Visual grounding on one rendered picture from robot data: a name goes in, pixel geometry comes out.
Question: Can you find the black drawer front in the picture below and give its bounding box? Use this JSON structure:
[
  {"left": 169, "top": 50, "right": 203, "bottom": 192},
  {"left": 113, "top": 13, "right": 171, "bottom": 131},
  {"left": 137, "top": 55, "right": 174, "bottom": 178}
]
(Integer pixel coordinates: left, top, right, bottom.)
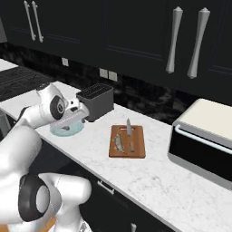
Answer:
[{"left": 79, "top": 169, "right": 135, "bottom": 232}]

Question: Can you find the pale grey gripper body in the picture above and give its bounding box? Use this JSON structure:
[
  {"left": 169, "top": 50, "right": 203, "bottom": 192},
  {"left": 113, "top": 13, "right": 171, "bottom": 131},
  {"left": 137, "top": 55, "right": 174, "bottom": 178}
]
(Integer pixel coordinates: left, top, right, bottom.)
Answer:
[{"left": 53, "top": 108, "right": 91, "bottom": 130}]

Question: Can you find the grey drawer handle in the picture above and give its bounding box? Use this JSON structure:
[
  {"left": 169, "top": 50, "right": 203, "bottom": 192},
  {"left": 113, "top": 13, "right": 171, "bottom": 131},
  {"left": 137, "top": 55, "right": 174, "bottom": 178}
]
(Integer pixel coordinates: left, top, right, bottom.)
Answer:
[{"left": 96, "top": 179, "right": 116, "bottom": 196}]

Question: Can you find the black and cream toaster oven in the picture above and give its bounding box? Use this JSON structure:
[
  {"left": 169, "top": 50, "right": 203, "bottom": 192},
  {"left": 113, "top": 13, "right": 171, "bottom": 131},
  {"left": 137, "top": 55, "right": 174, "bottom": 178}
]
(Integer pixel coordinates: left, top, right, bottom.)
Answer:
[{"left": 167, "top": 98, "right": 232, "bottom": 191}]

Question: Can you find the grey piece of meat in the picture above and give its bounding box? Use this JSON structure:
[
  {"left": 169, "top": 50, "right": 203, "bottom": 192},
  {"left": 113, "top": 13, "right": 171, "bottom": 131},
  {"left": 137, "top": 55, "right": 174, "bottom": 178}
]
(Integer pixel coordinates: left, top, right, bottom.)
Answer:
[{"left": 112, "top": 133, "right": 126, "bottom": 154}]

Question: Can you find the black upper cupboard door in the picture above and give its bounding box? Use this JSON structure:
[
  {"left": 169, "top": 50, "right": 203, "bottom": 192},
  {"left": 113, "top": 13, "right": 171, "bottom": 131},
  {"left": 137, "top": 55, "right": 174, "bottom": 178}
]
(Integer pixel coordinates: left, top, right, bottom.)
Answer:
[
  {"left": 104, "top": 0, "right": 189, "bottom": 92},
  {"left": 180, "top": 0, "right": 232, "bottom": 105},
  {"left": 31, "top": 0, "right": 107, "bottom": 68},
  {"left": 0, "top": 0, "right": 34, "bottom": 51}
]

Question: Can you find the dark grey slotted knife block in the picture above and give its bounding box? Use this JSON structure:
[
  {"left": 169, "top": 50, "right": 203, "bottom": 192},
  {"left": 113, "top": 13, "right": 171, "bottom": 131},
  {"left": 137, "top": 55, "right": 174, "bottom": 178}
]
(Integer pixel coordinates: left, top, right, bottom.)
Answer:
[{"left": 75, "top": 82, "right": 115, "bottom": 123}]

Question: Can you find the black lower cupboard door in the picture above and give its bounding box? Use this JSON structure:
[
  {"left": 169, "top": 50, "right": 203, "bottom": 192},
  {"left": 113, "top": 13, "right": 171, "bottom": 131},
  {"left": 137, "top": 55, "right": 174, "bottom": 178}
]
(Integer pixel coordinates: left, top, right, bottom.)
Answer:
[{"left": 121, "top": 205, "right": 175, "bottom": 232}]

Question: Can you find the white toaster oven handle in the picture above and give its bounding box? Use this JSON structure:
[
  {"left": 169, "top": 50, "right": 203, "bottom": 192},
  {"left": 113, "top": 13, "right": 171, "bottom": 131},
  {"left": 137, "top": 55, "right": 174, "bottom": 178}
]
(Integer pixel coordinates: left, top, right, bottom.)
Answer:
[{"left": 174, "top": 123, "right": 232, "bottom": 156}]

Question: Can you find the grey kitchen knife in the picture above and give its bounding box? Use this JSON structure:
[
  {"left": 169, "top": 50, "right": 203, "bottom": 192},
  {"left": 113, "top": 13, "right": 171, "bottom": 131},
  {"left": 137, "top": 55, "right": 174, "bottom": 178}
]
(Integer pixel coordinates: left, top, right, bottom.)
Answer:
[{"left": 125, "top": 118, "right": 136, "bottom": 153}]

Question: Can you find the black cupboard door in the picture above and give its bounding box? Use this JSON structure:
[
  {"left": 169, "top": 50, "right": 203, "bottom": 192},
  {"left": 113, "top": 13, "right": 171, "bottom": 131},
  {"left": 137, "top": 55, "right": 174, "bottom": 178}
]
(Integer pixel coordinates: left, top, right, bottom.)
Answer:
[
  {"left": 31, "top": 0, "right": 107, "bottom": 68},
  {"left": 121, "top": 205, "right": 175, "bottom": 232},
  {"left": 180, "top": 0, "right": 232, "bottom": 105},
  {"left": 0, "top": 0, "right": 34, "bottom": 51},
  {"left": 104, "top": 0, "right": 189, "bottom": 92}
]

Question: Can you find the black hob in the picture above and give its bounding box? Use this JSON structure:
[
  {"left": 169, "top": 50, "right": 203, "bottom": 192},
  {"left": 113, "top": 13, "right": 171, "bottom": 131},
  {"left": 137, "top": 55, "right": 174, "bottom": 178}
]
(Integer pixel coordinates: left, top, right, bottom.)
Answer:
[{"left": 0, "top": 65, "right": 55, "bottom": 102}]

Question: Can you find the pale blue glass plate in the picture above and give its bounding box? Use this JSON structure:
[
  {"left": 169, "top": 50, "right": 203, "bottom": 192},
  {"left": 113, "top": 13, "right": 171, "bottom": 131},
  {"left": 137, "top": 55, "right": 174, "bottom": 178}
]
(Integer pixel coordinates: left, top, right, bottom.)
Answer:
[{"left": 49, "top": 120, "right": 85, "bottom": 138}]

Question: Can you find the brown wooden cutting board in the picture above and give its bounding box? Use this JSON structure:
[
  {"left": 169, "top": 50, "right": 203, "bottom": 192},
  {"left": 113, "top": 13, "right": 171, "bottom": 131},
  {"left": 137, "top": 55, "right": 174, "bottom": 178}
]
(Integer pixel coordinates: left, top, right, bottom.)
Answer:
[{"left": 108, "top": 124, "right": 147, "bottom": 160}]

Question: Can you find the grey cupboard door handle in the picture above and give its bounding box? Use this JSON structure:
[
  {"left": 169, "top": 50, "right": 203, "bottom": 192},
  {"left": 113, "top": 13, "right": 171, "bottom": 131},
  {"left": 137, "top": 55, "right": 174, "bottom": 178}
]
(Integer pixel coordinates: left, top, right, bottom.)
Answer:
[
  {"left": 186, "top": 6, "right": 211, "bottom": 80},
  {"left": 165, "top": 5, "right": 184, "bottom": 74},
  {"left": 24, "top": 0, "right": 37, "bottom": 42},
  {"left": 31, "top": 0, "right": 44, "bottom": 44}
]

